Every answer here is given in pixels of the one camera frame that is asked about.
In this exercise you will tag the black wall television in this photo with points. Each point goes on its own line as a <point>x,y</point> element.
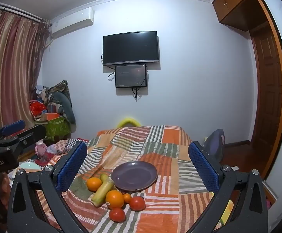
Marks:
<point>131,47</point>

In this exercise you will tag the striped patchwork blanket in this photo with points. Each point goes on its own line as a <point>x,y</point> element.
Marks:
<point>155,145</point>

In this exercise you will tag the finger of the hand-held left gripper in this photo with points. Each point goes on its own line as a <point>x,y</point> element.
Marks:
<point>33,134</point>
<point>13,126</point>

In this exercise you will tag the long sugarcane piece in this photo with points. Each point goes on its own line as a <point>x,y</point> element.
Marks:
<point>103,191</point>

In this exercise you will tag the grey purple backpack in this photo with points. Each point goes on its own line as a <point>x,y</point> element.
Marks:
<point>215,143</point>

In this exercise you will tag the small black wall monitor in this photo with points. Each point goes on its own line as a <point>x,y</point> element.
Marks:
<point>130,76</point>

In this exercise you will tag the curtain rail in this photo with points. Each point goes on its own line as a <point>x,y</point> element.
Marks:
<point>19,13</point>

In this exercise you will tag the short sugarcane piece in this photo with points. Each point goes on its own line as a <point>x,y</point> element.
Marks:
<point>104,177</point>

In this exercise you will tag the white air conditioner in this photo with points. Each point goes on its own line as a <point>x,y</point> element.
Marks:
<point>71,24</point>

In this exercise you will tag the red tomato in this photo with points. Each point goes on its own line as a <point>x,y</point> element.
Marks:
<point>137,203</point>
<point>117,215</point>

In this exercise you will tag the yellow round object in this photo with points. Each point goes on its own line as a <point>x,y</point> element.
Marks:
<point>128,121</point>

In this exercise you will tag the grey plush pillow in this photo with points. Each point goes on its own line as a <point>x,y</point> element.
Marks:
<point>64,104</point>

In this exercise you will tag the red bag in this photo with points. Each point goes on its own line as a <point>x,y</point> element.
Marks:
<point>36,108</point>

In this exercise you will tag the checkered cloth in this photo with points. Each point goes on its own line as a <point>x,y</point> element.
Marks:
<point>63,145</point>

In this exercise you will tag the pink plush toy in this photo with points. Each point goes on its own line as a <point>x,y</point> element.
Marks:
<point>41,150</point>

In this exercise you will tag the small mandarin orange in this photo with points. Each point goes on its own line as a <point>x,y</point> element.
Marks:
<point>127,197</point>

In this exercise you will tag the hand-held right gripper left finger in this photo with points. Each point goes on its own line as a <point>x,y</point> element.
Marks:
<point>73,166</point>

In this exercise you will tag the medium orange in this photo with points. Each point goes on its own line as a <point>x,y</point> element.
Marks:
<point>94,184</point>

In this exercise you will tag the purple plate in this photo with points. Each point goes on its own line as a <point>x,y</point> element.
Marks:
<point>134,176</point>

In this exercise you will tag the striped red curtain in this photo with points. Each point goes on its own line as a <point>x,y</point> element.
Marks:
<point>12,70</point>

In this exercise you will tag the wooden overhead cabinet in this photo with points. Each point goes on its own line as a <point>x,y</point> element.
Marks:
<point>235,3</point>

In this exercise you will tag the dark patterned cloth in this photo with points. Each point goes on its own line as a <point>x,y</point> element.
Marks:
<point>61,87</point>

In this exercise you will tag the pale teal dish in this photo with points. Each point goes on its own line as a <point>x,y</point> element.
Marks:
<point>30,166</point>

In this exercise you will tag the large orange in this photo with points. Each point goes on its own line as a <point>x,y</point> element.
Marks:
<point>114,199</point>

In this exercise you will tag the brown wooden door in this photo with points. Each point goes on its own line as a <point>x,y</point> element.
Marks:
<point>267,97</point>

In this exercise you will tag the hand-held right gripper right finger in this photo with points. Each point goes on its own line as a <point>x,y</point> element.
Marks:
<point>203,167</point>

